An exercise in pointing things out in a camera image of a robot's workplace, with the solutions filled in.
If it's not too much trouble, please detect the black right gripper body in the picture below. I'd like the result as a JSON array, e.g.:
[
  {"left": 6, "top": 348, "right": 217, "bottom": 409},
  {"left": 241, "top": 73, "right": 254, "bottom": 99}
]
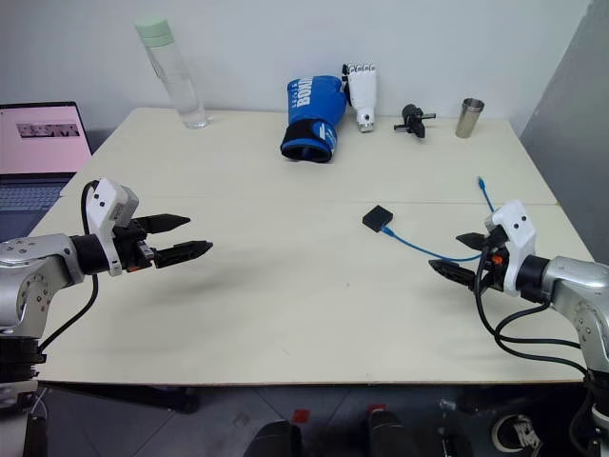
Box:
[{"left": 474, "top": 225, "right": 512, "bottom": 293}]

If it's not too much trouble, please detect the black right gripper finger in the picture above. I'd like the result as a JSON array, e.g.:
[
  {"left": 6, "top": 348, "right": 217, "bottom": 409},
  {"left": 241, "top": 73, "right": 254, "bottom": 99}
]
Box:
[
  {"left": 427, "top": 258, "right": 481, "bottom": 291},
  {"left": 455, "top": 231, "right": 491, "bottom": 252}
]

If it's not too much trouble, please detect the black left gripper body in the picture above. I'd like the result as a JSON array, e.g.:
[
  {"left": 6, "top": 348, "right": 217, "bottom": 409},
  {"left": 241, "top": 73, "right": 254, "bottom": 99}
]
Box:
[{"left": 112, "top": 218, "right": 159, "bottom": 273}]

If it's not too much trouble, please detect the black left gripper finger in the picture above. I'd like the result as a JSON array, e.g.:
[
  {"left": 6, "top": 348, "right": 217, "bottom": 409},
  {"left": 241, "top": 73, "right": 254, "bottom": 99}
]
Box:
[
  {"left": 153, "top": 240, "right": 214, "bottom": 269},
  {"left": 141, "top": 213, "right": 192, "bottom": 235}
]

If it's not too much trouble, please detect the small black box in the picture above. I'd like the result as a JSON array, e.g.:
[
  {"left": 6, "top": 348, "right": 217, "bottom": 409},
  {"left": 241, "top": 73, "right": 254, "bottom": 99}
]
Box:
[{"left": 362, "top": 205, "right": 396, "bottom": 233}]

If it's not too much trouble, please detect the steel cup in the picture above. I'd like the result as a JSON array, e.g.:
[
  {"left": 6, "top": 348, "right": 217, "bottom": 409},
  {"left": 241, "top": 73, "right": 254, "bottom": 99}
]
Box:
[{"left": 454, "top": 96, "right": 486, "bottom": 140}]

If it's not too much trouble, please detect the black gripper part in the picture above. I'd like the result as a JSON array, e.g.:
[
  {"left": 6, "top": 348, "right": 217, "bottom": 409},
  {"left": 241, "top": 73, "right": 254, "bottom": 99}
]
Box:
[{"left": 393, "top": 103, "right": 437, "bottom": 142}]

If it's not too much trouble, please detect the grey laptop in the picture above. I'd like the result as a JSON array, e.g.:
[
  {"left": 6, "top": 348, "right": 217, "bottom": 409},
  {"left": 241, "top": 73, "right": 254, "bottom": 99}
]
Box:
[{"left": 0, "top": 100, "right": 94, "bottom": 245}]

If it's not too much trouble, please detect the clear bottle with green lid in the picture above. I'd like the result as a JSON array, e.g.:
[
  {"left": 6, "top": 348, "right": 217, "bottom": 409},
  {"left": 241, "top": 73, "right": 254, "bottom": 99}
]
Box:
[{"left": 133, "top": 17, "right": 211, "bottom": 131}]

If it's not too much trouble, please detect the black and white sneaker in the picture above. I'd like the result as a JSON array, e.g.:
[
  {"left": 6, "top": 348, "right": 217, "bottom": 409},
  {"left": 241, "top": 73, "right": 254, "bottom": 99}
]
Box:
[{"left": 491, "top": 412, "right": 544, "bottom": 454}]

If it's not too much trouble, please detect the dark rounded shape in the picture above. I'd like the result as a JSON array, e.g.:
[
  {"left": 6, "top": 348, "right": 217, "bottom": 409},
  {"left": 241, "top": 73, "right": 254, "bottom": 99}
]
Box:
[
  {"left": 364, "top": 408, "right": 416, "bottom": 457},
  {"left": 244, "top": 420, "right": 305, "bottom": 457}
]

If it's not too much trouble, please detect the blue boxing glove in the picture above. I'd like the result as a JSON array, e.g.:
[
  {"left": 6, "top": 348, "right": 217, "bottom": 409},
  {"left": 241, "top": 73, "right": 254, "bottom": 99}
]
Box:
[{"left": 279, "top": 75, "right": 348, "bottom": 165}]

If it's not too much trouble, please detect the white robotic hand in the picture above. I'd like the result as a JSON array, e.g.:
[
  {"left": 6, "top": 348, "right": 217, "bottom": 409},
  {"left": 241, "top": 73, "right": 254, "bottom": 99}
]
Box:
[{"left": 340, "top": 61, "right": 382, "bottom": 134}]

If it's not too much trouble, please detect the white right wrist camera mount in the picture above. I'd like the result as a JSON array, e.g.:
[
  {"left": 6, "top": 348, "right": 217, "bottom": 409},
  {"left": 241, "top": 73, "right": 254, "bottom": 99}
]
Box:
[{"left": 483, "top": 199, "right": 538, "bottom": 297}]

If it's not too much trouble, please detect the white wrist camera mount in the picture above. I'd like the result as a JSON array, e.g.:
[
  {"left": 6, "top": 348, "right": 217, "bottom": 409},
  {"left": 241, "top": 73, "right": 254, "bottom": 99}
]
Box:
[
  {"left": 483, "top": 199, "right": 538, "bottom": 297},
  {"left": 88, "top": 178, "right": 141, "bottom": 278}
]

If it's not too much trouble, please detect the blue cable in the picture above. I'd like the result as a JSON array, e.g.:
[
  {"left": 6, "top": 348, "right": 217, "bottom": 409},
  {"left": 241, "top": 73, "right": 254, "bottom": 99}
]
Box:
[{"left": 380, "top": 175, "right": 499, "bottom": 264}]

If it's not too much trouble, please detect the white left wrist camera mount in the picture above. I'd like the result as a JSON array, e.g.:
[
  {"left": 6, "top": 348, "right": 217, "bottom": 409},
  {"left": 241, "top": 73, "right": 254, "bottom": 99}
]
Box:
[{"left": 88, "top": 178, "right": 141, "bottom": 278}]

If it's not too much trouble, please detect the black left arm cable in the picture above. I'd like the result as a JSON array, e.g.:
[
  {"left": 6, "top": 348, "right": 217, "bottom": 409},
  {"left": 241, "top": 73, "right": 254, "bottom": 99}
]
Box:
[{"left": 38, "top": 180, "right": 100, "bottom": 354}]

